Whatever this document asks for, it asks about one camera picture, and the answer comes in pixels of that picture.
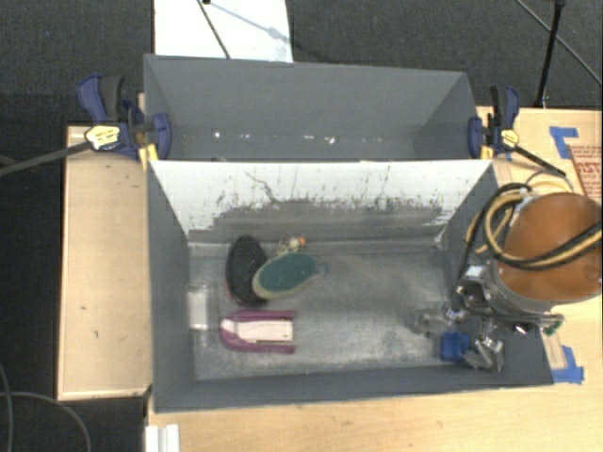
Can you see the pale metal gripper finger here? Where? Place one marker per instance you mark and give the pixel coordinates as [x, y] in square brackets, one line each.
[431, 320]
[487, 353]

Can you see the small blue block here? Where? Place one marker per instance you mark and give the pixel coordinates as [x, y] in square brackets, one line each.
[453, 346]

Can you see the grey metal bin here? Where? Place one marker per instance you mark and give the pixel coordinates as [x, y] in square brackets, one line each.
[330, 337]

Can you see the green and tan oval sponge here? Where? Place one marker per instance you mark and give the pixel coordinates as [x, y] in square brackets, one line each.
[285, 275]

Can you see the small toy with orange spot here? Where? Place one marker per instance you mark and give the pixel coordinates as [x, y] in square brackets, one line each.
[292, 244]

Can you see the purple and white stapler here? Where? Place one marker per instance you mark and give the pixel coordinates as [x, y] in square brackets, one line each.
[256, 331]

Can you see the black oval brush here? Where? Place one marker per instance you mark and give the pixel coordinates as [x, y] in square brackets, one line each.
[240, 266]

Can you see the clear plastic cup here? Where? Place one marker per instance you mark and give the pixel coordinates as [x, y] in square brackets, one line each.
[199, 306]

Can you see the pale wood board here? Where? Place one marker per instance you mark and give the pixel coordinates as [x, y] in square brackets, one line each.
[103, 276]

